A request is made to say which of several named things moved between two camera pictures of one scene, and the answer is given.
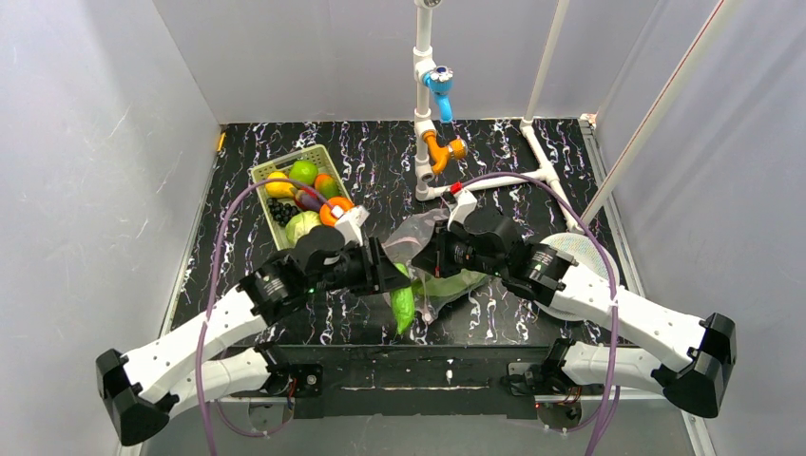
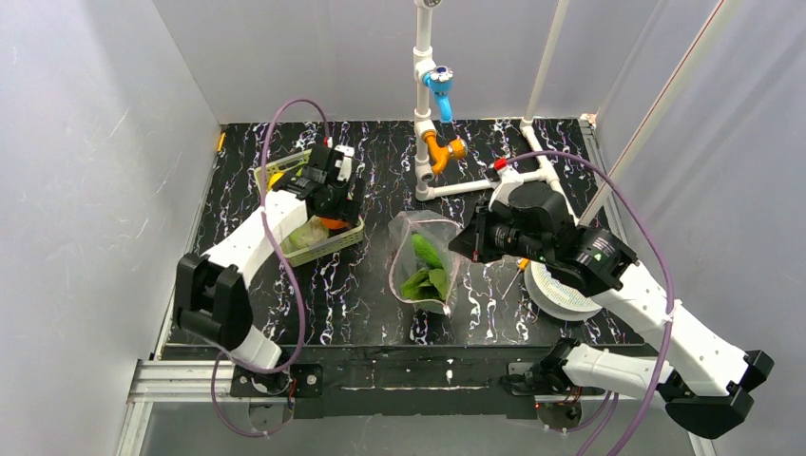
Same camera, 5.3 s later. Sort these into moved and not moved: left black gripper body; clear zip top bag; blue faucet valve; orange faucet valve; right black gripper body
Moved: left black gripper body; clear zip top bag; right black gripper body
Not moved: blue faucet valve; orange faucet valve
